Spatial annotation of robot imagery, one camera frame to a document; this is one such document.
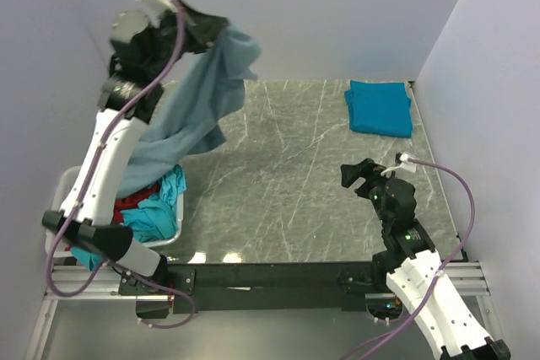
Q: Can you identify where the grey-blue t-shirt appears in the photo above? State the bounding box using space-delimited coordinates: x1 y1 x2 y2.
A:
116 25 261 198

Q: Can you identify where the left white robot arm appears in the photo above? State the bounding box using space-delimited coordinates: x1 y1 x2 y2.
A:
42 0 229 277

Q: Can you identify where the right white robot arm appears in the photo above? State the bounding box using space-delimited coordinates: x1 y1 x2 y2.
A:
340 153 510 359

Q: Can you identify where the folded teal t-shirt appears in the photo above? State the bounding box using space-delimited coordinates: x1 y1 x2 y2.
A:
344 80 413 138

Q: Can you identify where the black base crossbar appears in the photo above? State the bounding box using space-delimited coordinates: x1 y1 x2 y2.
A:
117 261 419 319

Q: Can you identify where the dark red t-shirt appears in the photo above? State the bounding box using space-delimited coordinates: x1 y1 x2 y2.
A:
112 185 159 228

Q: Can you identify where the white plastic laundry basket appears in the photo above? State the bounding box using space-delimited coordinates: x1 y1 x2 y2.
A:
52 166 184 259

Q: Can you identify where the teal t-shirt in basket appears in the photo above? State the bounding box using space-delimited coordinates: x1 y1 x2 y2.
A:
69 164 187 272

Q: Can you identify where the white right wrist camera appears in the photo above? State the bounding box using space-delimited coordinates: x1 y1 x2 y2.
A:
381 153 417 175

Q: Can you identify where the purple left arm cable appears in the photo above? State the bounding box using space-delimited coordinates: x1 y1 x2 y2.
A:
44 0 186 298

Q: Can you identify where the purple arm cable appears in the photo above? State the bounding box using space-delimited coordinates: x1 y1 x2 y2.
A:
44 0 186 298
337 157 477 360

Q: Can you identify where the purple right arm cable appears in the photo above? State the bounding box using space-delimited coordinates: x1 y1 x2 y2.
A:
337 157 477 360

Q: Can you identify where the aluminium frame rail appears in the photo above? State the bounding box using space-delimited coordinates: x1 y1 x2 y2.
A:
44 262 490 301

